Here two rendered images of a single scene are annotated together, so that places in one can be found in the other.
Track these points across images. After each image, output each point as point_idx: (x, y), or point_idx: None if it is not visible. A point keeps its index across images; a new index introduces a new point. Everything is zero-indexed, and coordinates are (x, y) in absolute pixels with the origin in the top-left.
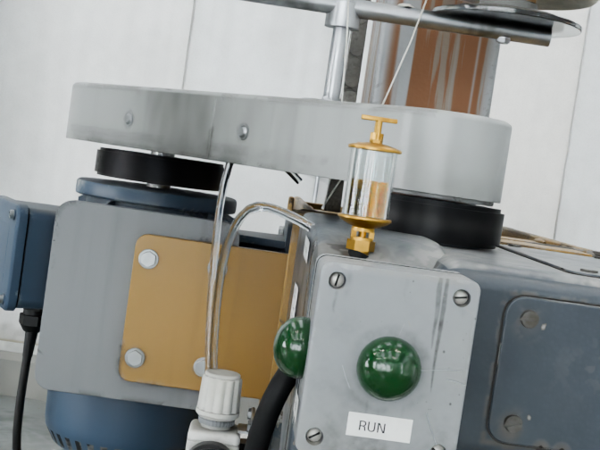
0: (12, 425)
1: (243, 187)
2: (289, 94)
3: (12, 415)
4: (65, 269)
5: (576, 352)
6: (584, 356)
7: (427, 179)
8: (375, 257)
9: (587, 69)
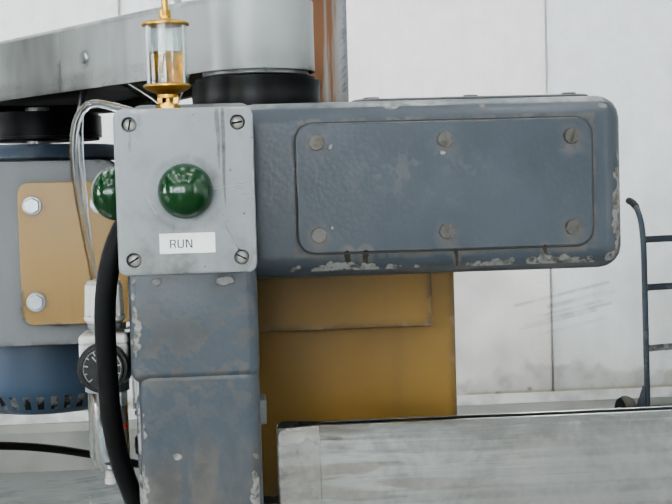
0: (0, 502)
1: None
2: None
3: (0, 492)
4: None
5: (362, 164)
6: (370, 167)
7: (237, 56)
8: None
9: (552, 13)
